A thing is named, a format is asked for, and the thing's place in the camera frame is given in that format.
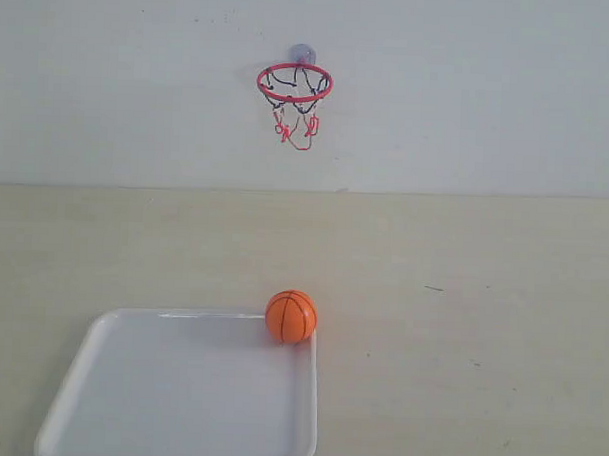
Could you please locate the small orange basketball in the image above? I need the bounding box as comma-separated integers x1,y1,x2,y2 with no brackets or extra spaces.
264,290,318,344

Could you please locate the red mini basketball hoop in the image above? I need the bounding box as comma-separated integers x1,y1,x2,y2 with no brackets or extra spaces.
255,62,334,152

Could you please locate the clear suction cup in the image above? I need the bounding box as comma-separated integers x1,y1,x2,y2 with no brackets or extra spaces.
287,44,317,65

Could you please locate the white plastic tray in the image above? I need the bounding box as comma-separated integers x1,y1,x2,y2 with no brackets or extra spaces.
33,308,318,456

